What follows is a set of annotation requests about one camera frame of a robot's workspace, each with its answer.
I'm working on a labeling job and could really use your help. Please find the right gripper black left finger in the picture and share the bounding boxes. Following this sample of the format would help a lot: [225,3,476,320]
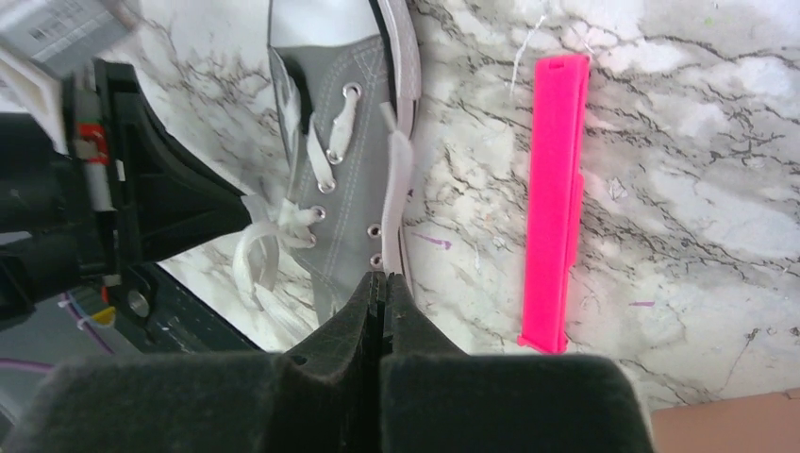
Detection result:
[1,272,385,452]

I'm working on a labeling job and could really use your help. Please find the grey canvas sneaker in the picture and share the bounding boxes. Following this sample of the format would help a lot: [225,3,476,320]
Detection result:
[232,1,422,322]

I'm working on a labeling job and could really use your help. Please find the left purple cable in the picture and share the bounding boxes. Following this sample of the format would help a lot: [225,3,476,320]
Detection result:
[0,294,117,377]

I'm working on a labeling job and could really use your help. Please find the pink plastic bar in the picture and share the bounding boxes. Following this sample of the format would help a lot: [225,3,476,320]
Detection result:
[518,54,591,354]

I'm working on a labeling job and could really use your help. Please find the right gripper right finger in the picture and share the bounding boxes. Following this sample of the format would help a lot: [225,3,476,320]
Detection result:
[379,276,653,452]

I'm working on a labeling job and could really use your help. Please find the orange plastic organizer tray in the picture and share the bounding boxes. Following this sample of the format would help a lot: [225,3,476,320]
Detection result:
[651,389,799,453]

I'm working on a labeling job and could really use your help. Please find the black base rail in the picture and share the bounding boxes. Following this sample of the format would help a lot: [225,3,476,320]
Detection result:
[100,264,258,353]

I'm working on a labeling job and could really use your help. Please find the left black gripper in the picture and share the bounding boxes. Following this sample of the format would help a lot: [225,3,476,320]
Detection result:
[0,59,253,314]

